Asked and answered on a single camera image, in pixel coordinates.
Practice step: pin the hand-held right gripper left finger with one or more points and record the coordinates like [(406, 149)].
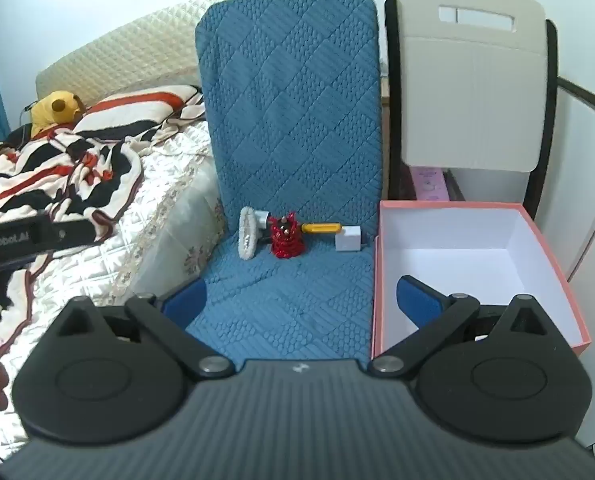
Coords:
[(187, 302)]

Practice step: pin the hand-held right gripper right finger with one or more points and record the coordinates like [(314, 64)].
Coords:
[(417, 302)]

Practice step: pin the white polishing wheel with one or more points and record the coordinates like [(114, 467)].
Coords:
[(247, 232)]

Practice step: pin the red toy figure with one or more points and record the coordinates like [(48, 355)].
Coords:
[(286, 242)]

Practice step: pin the pink cardboard box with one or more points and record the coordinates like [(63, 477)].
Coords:
[(552, 260)]

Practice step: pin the striped blanket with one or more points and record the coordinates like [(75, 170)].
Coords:
[(52, 170)]

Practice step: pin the cream floral bed quilt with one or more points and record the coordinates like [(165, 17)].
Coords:
[(167, 200)]

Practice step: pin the pink box behind chair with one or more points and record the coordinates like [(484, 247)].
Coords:
[(430, 185)]

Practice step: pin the yellow plush toy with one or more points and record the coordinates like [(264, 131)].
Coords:
[(57, 107)]

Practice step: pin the striped pillow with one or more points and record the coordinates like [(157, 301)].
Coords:
[(137, 105)]

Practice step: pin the blue quilted mat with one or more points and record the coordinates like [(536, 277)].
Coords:
[(287, 110)]

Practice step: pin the cream quilted headboard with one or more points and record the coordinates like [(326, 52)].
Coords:
[(142, 45)]

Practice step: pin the black metal chair frame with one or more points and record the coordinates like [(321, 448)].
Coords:
[(392, 110)]

